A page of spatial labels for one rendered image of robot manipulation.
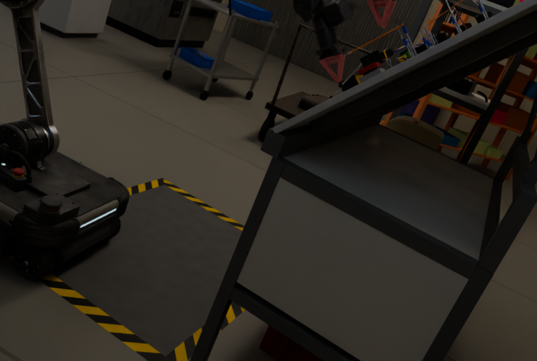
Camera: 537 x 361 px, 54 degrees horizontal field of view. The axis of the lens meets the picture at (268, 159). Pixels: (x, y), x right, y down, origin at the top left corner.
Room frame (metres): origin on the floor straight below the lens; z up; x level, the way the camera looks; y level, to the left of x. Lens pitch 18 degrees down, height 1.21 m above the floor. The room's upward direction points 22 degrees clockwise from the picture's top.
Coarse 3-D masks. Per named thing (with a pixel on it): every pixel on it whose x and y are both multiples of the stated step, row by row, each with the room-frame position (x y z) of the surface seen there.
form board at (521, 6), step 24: (528, 0) 1.19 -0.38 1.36; (480, 24) 1.22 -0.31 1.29; (504, 24) 1.30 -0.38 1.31; (432, 48) 1.24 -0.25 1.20; (456, 48) 1.33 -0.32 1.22; (384, 72) 1.26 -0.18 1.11; (408, 72) 1.36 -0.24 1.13; (336, 96) 1.29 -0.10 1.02; (360, 96) 1.40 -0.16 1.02; (288, 120) 1.32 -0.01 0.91; (312, 120) 1.44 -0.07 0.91
